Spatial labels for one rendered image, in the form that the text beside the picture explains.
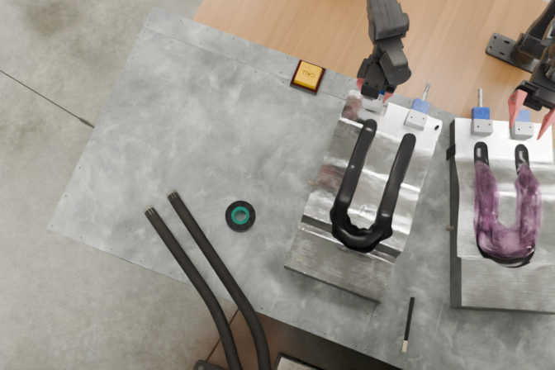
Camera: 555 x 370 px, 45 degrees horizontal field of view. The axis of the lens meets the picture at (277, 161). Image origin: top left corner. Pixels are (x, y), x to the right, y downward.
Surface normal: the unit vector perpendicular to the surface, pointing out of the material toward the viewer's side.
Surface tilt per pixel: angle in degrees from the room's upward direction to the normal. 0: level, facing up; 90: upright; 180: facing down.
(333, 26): 0
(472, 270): 0
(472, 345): 0
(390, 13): 12
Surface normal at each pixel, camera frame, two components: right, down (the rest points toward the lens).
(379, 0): 0.06, -0.07
